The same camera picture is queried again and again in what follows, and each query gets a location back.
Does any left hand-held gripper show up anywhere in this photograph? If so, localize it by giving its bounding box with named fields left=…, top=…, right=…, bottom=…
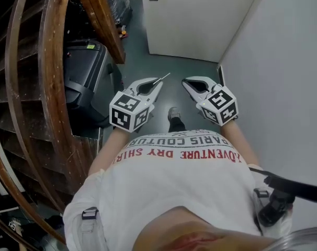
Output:
left=109, top=77, right=164, bottom=133

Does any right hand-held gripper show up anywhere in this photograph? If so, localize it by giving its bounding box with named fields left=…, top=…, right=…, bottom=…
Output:
left=182, top=75, right=239, bottom=127

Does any silver metal key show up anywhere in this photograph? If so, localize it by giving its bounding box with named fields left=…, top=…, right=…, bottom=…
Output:
left=152, top=72, right=172, bottom=85

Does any person's left forearm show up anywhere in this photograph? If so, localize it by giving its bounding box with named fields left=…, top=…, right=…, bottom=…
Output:
left=88, top=126, right=133, bottom=178

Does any person's right forearm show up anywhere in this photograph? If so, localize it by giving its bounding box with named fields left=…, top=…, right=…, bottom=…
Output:
left=220, top=118, right=262, bottom=167

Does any white door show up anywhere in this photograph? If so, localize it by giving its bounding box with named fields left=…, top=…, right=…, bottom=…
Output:
left=139, top=0, right=263, bottom=63

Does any grey sneaker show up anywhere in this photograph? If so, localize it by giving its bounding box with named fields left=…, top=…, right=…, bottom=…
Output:
left=167, top=106, right=181, bottom=122

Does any person's leg in black trousers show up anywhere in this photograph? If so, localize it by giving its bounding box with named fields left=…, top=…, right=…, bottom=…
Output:
left=167, top=115, right=187, bottom=133

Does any black hard-shell suitcase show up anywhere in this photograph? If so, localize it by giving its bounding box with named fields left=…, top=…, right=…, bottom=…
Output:
left=63, top=39, right=124, bottom=127

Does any black plastic-wrapped bundle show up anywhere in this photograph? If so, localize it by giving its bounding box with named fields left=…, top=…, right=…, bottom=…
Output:
left=110, top=0, right=133, bottom=30

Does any curved wooden handrail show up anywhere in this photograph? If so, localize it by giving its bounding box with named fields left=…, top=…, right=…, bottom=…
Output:
left=0, top=0, right=82, bottom=245

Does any white printed t-shirt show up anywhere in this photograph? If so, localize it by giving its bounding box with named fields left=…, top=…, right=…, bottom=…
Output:
left=62, top=130, right=293, bottom=251

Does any dark wooden staircase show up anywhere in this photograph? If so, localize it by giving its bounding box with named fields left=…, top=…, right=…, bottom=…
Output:
left=0, top=0, right=104, bottom=197

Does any black battery pack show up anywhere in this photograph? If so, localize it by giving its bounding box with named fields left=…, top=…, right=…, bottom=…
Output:
left=257, top=189, right=296, bottom=227

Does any grey harness strap with buckle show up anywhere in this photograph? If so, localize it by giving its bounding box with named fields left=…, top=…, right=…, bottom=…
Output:
left=252, top=188, right=270, bottom=236
left=80, top=207, right=108, bottom=251

